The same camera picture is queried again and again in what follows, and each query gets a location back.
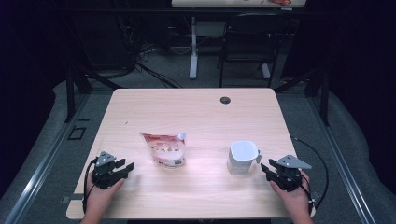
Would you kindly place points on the red and white spouted pouch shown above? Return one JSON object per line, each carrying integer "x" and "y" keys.
{"x": 166, "y": 151}

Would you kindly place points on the person's left hand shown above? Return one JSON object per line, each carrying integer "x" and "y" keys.
{"x": 98, "y": 200}

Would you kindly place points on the black folding chair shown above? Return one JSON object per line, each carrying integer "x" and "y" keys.
{"x": 252, "y": 34}

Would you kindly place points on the black floor socket frame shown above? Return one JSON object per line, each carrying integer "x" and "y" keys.
{"x": 77, "y": 133}

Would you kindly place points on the white-legged wooden table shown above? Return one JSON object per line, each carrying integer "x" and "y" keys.
{"x": 193, "y": 46}

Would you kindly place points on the black round table grommet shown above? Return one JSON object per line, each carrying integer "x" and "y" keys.
{"x": 225, "y": 100}

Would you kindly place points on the metal floor rail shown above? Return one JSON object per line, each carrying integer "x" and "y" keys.
{"x": 351, "y": 183}
{"x": 34, "y": 179}

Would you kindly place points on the orange thing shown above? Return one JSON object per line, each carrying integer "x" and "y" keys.
{"x": 280, "y": 2}

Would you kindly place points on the black metal stand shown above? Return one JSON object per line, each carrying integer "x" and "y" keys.
{"x": 324, "y": 99}
{"x": 70, "y": 93}

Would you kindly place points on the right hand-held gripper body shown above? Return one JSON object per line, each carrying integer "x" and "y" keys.
{"x": 288, "y": 177}

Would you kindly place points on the person's right hand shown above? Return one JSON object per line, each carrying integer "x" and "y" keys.
{"x": 297, "y": 200}

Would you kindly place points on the white lidded cup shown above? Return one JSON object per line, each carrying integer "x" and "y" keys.
{"x": 241, "y": 158}

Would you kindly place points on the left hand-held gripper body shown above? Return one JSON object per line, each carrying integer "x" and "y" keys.
{"x": 104, "y": 175}

